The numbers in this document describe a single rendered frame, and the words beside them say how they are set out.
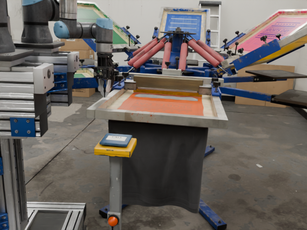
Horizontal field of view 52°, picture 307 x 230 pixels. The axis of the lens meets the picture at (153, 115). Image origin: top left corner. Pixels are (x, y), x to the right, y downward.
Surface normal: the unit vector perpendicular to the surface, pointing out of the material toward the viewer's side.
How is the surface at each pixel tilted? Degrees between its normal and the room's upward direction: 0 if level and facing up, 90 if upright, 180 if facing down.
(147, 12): 90
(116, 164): 90
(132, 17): 90
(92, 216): 0
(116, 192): 90
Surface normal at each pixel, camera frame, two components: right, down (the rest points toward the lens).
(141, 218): 0.04, -0.96
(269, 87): -0.11, 0.07
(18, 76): 0.03, 0.29
